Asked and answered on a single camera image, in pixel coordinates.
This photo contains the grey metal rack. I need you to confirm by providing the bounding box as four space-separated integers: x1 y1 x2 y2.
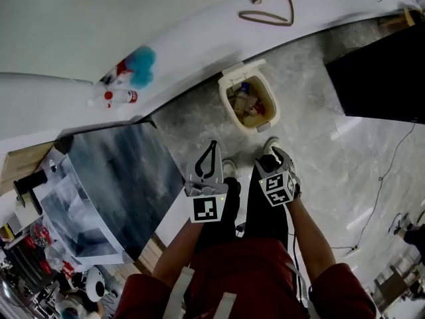
373 263 420 308

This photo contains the person's red shirt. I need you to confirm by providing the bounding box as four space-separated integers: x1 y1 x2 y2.
114 237 379 319

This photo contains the grey chest strap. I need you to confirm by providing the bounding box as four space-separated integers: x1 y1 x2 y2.
162 266 195 319
215 291 238 319

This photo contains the long black floor cable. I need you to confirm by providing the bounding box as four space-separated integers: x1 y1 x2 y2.
331 121 418 251

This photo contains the person's right forearm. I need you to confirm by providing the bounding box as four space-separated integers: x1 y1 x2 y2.
286 197 337 284

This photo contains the person's right trouser leg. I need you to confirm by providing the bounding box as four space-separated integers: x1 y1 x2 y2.
244 154 290 255

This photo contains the red and white bottle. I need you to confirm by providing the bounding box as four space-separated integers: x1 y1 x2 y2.
114 58 132 78

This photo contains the person's right white shoe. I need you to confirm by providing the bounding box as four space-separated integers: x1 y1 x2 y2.
262 136 282 156

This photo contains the tall black cabinet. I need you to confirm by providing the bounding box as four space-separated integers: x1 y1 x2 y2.
324 24 425 125

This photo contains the white low ledge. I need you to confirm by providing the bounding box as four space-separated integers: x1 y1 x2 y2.
86 0 425 126

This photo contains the person's left white shoe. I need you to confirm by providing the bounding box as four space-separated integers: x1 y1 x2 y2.
221 158 240 179

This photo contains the person's white shoe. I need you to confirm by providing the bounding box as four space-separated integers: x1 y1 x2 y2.
262 136 282 156
221 158 240 179

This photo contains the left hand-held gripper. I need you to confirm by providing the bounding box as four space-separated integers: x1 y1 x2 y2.
184 140 230 225

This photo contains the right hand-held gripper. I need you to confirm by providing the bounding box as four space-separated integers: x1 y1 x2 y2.
254 146 302 209

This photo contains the blue fluffy duster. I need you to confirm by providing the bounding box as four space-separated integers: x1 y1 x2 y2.
130 45 157 90

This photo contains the wooden slat board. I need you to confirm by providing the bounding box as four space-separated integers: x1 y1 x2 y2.
109 237 164 278

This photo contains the white round headset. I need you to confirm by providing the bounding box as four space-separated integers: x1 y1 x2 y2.
80 265 110 304

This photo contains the large white wall panel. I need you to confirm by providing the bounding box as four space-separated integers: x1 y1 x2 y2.
0 0 253 83

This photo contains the clear bottle with red cap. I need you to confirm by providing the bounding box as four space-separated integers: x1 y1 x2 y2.
104 89 139 104
87 98 110 110

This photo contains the cream pedal trash bin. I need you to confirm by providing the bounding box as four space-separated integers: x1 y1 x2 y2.
217 58 281 134

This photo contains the person's left trouser leg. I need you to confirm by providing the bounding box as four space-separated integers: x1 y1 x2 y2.
199 177 248 255

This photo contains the person's trouser leg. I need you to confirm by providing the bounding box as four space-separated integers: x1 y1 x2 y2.
199 177 248 255
244 154 290 255

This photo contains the marble pattern side table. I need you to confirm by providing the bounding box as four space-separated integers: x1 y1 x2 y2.
12 120 187 266

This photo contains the pile of brown trash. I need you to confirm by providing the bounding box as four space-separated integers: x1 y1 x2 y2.
227 80 268 119

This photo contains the large brown cardboard sheet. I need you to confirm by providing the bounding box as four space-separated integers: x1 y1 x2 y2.
0 143 56 196

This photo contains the person's left forearm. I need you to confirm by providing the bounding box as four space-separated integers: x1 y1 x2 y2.
151 220 204 280

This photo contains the wooden frame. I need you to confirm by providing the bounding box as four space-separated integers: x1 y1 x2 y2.
378 7 424 33

